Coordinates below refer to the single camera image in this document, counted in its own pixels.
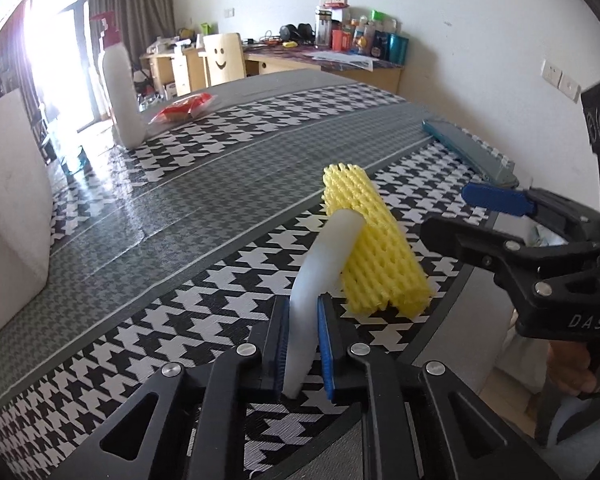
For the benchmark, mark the papers on desk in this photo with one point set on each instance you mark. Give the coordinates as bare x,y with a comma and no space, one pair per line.
360,62

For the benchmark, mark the blue spray bottle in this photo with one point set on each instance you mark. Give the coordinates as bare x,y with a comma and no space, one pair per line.
68,149

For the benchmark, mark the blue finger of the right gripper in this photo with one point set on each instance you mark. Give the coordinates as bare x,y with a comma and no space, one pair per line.
564,217
496,251

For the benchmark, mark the black headphones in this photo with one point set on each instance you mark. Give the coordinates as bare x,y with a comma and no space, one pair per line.
302,33

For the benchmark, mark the right brown curtain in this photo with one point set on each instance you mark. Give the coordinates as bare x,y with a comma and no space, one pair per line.
130,5

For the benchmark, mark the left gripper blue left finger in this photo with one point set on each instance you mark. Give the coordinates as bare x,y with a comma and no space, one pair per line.
189,422

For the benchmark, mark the white styrofoam box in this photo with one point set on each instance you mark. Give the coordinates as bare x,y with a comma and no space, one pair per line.
26,205

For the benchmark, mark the houndstooth tablecloth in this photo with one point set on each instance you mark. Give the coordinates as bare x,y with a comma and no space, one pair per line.
172,252

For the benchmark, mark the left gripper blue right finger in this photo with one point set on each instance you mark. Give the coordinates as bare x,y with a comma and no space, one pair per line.
418,422

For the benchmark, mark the white pump bottle red cap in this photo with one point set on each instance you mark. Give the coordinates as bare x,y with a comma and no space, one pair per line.
130,130

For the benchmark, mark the person's right hand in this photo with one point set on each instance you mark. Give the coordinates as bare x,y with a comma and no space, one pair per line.
567,366

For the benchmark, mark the yellow foam fruit net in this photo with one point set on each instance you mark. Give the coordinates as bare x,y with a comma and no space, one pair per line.
382,270

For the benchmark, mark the wooden smiley chair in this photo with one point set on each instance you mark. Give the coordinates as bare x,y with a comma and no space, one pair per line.
225,59

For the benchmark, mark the wall power socket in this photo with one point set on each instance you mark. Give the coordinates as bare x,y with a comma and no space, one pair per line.
561,81

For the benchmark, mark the red snack packet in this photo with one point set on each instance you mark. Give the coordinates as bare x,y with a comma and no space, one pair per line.
184,109

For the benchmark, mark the wooden desk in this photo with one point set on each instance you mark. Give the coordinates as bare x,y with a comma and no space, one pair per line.
186,68

